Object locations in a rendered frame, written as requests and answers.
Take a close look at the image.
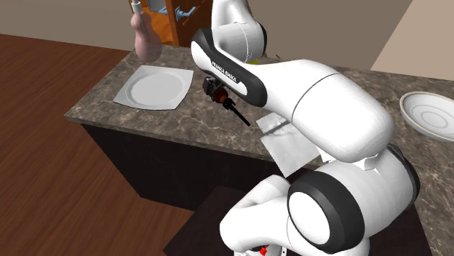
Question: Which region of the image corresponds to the black and brown kitchen tool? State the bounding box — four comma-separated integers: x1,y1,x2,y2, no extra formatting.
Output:
202,76,252,127

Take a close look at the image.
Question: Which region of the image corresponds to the grey white cloth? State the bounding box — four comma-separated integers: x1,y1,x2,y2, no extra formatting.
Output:
255,113,324,177

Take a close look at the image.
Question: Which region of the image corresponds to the white square plate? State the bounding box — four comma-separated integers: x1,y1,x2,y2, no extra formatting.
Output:
113,65,195,111

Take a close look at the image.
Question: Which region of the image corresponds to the brown wooden cabinet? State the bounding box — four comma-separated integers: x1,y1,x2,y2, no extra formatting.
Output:
128,0,215,49

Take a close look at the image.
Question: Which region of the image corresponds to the pink bottle with white cap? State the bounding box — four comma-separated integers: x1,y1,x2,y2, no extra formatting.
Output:
130,0,164,63

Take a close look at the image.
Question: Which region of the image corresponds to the white round plate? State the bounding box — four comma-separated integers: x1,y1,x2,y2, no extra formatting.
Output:
399,91,454,144

